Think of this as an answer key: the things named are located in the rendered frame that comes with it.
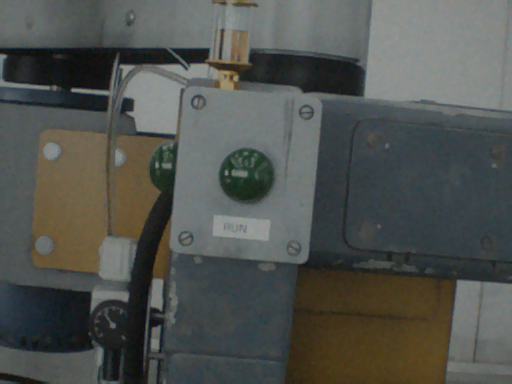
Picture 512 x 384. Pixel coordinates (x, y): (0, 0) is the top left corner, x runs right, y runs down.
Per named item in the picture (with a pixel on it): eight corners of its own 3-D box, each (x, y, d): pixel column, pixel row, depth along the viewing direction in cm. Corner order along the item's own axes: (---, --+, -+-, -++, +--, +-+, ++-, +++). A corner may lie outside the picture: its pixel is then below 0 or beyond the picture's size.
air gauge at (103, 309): (86, 347, 90) (89, 299, 89) (88, 343, 91) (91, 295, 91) (135, 352, 90) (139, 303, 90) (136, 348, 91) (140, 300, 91)
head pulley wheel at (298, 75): (238, 88, 81) (242, 51, 81) (233, 91, 90) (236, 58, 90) (372, 101, 82) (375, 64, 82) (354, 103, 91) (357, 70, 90)
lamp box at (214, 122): (168, 253, 65) (184, 85, 65) (170, 244, 70) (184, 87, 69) (307, 265, 66) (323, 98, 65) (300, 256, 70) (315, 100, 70)
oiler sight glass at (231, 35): (208, 58, 72) (214, 1, 72) (208, 61, 75) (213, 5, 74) (250, 62, 72) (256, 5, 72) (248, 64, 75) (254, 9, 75)
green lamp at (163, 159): (144, 193, 66) (149, 138, 66) (146, 190, 69) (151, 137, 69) (191, 198, 66) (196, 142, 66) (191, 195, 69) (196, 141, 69)
